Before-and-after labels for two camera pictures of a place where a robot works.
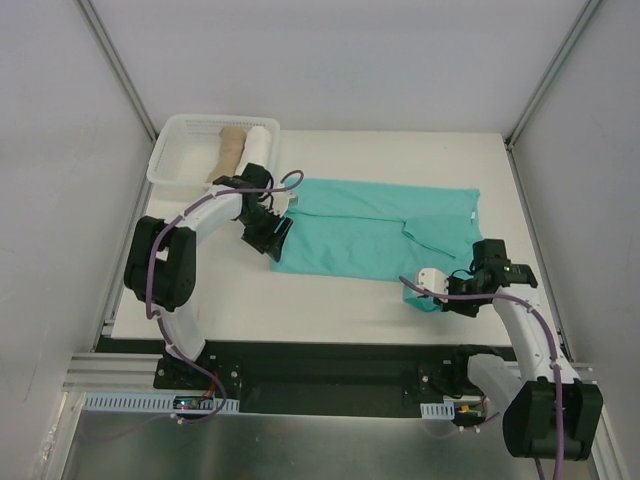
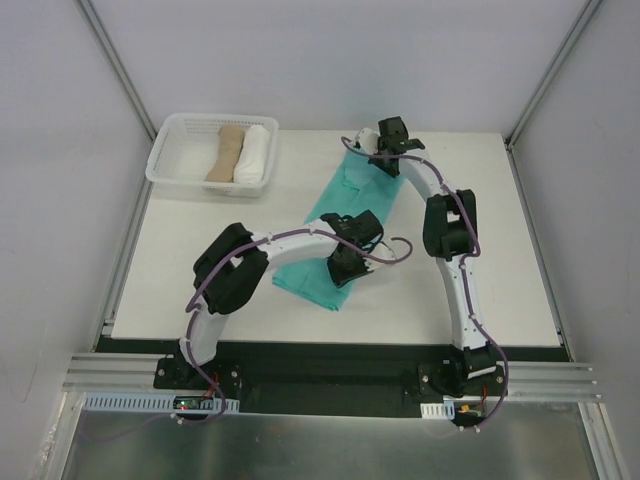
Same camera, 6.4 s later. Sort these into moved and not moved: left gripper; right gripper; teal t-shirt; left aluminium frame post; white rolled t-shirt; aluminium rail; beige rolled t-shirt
Moved: left gripper; right gripper; teal t-shirt
Not moved: left aluminium frame post; white rolled t-shirt; beige rolled t-shirt; aluminium rail
